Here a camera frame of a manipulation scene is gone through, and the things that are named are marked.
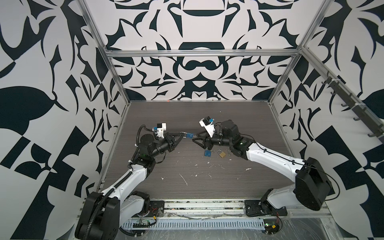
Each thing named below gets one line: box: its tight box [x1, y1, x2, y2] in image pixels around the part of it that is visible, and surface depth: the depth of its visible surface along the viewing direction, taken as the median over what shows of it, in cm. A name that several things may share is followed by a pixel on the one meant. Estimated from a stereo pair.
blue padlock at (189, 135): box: [186, 132, 194, 139], surface depth 79 cm
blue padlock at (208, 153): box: [204, 147, 212, 157], surface depth 95 cm
